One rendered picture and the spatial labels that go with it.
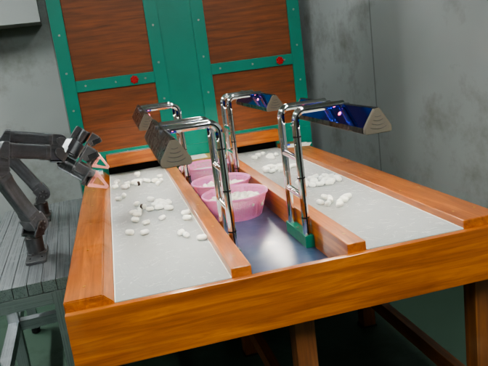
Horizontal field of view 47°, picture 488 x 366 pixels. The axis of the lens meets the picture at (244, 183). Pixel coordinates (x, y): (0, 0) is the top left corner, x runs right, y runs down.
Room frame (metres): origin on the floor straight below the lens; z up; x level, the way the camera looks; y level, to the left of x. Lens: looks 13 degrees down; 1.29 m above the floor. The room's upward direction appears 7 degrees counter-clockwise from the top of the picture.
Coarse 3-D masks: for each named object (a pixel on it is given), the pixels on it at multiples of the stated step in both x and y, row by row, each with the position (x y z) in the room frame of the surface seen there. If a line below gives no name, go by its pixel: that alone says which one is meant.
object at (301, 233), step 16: (304, 112) 1.71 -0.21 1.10; (288, 160) 1.85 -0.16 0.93; (288, 176) 1.85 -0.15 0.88; (304, 176) 1.70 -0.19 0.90; (288, 192) 1.85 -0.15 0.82; (304, 192) 1.69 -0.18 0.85; (288, 208) 1.85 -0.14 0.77; (304, 208) 1.70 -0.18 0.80; (288, 224) 1.85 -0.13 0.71; (304, 224) 1.70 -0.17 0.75; (304, 240) 1.69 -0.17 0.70
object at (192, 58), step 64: (64, 0) 3.07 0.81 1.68; (128, 0) 3.13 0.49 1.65; (192, 0) 3.19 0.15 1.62; (256, 0) 3.28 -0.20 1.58; (64, 64) 3.04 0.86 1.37; (128, 64) 3.12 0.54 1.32; (192, 64) 3.19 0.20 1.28; (256, 64) 3.26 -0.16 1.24; (128, 128) 3.11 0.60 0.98; (256, 128) 3.25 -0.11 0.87
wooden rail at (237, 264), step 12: (168, 168) 2.90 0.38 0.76; (180, 180) 2.56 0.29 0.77; (180, 192) 2.37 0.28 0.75; (192, 192) 2.27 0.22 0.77; (192, 204) 2.08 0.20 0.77; (204, 204) 2.06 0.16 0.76; (204, 216) 1.88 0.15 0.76; (204, 228) 1.76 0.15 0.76; (216, 228) 1.73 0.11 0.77; (216, 240) 1.60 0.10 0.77; (228, 240) 1.59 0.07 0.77; (216, 252) 1.56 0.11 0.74; (228, 252) 1.49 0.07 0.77; (240, 252) 1.47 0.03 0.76; (228, 264) 1.39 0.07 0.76; (240, 264) 1.38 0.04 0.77; (240, 276) 1.37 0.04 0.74
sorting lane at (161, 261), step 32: (128, 192) 2.55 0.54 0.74; (160, 192) 2.46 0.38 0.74; (128, 224) 2.00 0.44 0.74; (160, 224) 1.94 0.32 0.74; (192, 224) 1.89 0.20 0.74; (128, 256) 1.63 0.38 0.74; (160, 256) 1.59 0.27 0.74; (192, 256) 1.56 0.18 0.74; (128, 288) 1.38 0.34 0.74; (160, 288) 1.35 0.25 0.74
